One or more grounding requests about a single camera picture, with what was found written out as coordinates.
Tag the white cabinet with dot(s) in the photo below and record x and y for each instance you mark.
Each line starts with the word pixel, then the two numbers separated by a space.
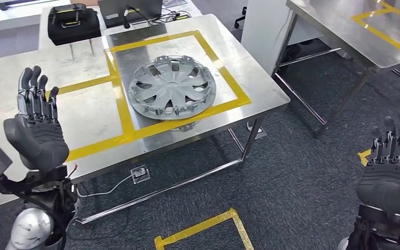
pixel 262 31

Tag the black office chair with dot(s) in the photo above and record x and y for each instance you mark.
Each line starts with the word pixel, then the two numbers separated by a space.
pixel 243 17

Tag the yellow floor tape square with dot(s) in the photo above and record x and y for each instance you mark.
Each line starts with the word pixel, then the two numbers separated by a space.
pixel 200 225

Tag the printed paper sheet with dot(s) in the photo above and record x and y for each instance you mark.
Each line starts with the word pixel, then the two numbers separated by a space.
pixel 174 3

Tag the silver plastic wheel hubcap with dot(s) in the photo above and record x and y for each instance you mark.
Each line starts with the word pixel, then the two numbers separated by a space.
pixel 172 88

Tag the grey laptop computer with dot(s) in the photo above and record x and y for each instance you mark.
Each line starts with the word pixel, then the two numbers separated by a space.
pixel 131 10

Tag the steel floor socket box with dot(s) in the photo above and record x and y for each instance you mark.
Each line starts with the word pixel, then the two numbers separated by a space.
pixel 140 174
pixel 258 133

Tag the steel workbench table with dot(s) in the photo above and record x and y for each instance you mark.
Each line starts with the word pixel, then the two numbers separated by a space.
pixel 341 31
pixel 82 114

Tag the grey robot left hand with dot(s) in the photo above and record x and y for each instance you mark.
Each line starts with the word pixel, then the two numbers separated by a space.
pixel 38 141

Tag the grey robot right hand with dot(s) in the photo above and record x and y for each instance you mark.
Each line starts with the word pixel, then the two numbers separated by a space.
pixel 389 186

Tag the yellow floor tape line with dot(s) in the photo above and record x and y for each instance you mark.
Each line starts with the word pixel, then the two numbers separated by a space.
pixel 363 157

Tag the black equipment case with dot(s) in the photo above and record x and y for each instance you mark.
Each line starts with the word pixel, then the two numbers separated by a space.
pixel 74 31

